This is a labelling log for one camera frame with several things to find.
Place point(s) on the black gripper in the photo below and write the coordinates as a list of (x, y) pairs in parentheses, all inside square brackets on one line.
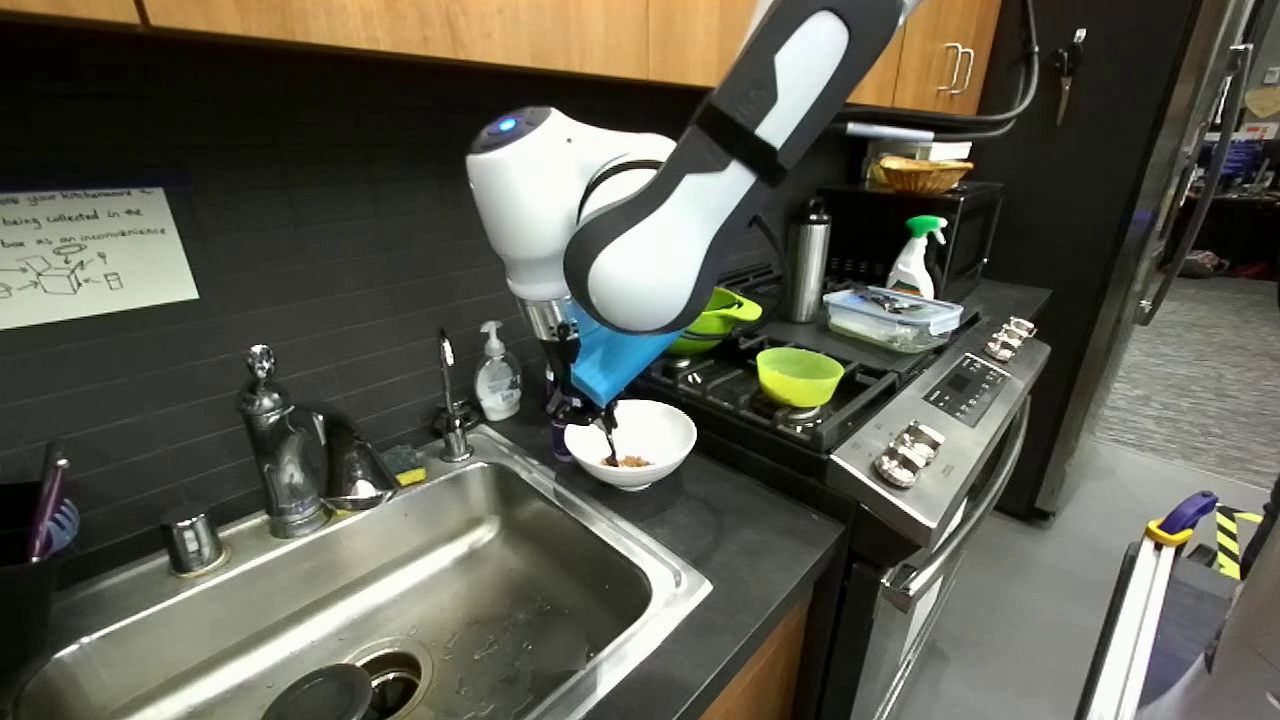
[(562, 367)]

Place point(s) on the metal spoon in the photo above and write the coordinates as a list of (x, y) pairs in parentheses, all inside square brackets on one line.
[(613, 443)]

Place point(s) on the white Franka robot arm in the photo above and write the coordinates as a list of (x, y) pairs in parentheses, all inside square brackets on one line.
[(641, 226)]

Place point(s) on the white bowl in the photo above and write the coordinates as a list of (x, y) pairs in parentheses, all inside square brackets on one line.
[(664, 432)]

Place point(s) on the small yellow-green bowl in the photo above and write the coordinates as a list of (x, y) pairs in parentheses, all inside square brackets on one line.
[(802, 377)]

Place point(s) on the pump soap bottle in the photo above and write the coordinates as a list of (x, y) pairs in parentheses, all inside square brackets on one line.
[(498, 381)]

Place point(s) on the sink side sprayer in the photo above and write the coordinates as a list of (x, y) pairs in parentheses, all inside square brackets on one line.
[(448, 401)]

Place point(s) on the yellow sponge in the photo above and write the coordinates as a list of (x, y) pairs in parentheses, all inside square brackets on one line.
[(403, 466)]

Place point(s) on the dark metal sink fixture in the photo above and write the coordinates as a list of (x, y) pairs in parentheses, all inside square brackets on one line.
[(354, 466)]

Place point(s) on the steel thermos bottle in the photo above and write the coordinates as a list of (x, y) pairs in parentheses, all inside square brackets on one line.
[(804, 267)]

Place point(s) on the stainless steel sink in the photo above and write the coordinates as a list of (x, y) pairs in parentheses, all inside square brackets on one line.
[(403, 603)]

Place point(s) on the steel stove knob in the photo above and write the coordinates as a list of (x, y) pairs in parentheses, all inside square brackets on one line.
[(894, 469), (923, 443), (1002, 351), (1021, 328)]

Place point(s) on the chrome faucet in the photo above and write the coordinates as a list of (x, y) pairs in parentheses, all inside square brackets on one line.
[(282, 452)]

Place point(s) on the wooden base cabinet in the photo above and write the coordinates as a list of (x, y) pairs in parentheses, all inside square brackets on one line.
[(766, 675)]

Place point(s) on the stainless steel gas stove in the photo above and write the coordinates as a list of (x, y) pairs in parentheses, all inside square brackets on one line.
[(923, 532)]

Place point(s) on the white spray bottle green trigger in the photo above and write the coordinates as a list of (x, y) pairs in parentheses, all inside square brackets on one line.
[(918, 267)]

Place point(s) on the wooden cabinet door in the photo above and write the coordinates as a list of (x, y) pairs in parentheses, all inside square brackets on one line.
[(65, 11), (925, 32), (874, 80), (694, 42), (403, 25)]

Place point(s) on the woven basket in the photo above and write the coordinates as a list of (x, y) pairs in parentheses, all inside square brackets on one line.
[(925, 173)]

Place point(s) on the chrome sink hole cap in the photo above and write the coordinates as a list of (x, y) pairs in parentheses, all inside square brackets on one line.
[(194, 543)]

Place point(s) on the thin red utensil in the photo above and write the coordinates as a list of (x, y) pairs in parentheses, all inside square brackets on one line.
[(48, 507)]

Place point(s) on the black refrigerator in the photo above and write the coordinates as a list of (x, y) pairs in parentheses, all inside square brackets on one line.
[(1134, 267)]

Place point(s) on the black utensil cup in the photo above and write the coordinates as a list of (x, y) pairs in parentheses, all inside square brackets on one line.
[(27, 587)]

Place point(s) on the yellow black striped bar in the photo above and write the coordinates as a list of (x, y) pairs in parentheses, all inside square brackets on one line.
[(1235, 544)]

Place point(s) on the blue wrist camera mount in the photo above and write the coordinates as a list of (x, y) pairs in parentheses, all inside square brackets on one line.
[(622, 363)]

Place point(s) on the handwritten white wall sign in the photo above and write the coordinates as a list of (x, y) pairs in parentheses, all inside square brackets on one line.
[(81, 252)]

